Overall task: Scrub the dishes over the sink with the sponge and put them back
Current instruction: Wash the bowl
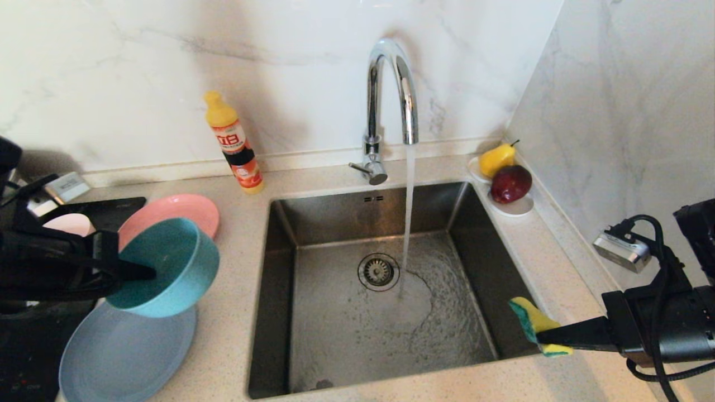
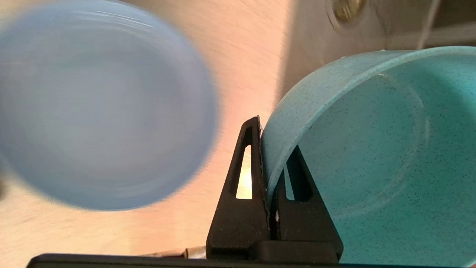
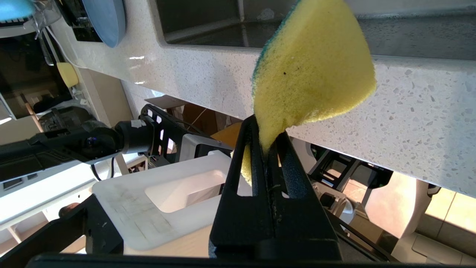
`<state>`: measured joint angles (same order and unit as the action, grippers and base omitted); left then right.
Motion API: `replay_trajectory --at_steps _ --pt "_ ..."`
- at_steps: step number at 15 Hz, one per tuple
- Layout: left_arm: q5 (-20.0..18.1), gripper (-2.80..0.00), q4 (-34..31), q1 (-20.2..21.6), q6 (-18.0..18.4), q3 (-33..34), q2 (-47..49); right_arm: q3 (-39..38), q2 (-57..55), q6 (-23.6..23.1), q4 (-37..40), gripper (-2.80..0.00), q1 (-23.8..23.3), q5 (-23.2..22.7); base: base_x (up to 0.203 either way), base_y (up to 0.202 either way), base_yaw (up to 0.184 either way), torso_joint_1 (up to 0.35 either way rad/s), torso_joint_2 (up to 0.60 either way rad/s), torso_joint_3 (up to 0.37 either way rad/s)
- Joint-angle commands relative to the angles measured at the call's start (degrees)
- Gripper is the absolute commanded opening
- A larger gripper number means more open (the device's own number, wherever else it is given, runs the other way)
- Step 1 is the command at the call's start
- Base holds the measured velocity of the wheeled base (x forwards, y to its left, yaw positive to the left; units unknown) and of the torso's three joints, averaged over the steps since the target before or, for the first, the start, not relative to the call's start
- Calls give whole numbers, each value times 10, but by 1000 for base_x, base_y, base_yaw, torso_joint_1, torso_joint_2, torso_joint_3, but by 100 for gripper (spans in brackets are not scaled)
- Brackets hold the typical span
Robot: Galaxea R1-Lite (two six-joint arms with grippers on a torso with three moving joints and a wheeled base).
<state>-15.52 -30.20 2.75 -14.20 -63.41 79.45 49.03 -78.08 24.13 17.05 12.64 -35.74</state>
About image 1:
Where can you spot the yellow-capped orange dish soap bottle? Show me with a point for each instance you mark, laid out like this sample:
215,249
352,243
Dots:
232,139

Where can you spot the yellow pear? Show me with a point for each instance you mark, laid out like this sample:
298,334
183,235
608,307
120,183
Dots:
495,159

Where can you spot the yellow sponge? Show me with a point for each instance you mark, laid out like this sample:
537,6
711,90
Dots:
530,318

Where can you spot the blue plate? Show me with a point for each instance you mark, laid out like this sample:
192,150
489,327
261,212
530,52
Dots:
123,357

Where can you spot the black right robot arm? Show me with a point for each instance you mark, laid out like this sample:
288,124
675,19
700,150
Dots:
698,240

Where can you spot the black induction cooktop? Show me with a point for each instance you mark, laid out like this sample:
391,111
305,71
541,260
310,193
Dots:
28,357

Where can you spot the dark red apple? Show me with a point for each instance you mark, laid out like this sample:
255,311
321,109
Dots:
510,183

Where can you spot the light pink bowl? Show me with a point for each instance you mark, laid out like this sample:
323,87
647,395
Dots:
70,224

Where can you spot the salmon pink plate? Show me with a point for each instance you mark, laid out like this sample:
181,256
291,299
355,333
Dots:
179,209

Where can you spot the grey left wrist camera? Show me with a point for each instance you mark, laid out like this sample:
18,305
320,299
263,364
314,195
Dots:
68,187

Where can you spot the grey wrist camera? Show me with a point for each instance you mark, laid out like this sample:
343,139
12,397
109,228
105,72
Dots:
623,251
68,187

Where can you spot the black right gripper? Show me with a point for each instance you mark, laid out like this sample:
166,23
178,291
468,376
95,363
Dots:
670,326

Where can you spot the chrome gooseneck faucet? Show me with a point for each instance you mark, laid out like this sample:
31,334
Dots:
373,100

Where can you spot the small white dish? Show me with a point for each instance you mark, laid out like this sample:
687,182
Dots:
473,169
519,209

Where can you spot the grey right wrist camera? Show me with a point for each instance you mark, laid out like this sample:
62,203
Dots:
623,251

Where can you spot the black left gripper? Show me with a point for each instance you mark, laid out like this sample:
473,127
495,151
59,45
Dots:
50,265

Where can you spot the round metal drain strainer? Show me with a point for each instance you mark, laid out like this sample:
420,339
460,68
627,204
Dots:
378,272

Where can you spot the teal bowl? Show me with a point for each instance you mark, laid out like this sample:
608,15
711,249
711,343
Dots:
179,268

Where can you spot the stainless steel sink basin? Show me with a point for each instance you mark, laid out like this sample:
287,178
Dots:
346,346

